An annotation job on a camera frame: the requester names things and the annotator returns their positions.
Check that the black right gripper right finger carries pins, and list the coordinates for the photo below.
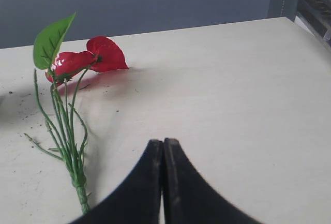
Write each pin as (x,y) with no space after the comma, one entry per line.
(188,198)

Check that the dark test tube rack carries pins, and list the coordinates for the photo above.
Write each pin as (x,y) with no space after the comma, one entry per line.
(316,13)

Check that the artificial red flower stem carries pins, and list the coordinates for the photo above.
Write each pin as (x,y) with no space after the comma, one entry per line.
(69,131)

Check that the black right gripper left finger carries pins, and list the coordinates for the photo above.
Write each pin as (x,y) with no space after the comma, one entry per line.
(137,198)

